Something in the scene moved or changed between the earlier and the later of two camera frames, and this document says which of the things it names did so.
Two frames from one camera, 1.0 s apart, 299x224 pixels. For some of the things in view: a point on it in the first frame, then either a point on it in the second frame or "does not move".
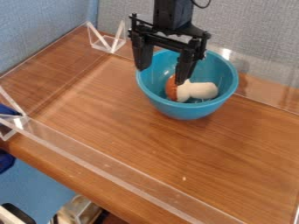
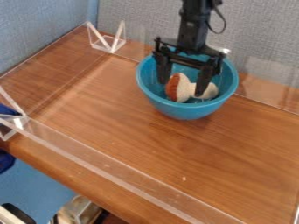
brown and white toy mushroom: [190, 90] does not move
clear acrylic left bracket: [13, 123] does not move
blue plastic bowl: [216, 68] does not move
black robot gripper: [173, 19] → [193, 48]
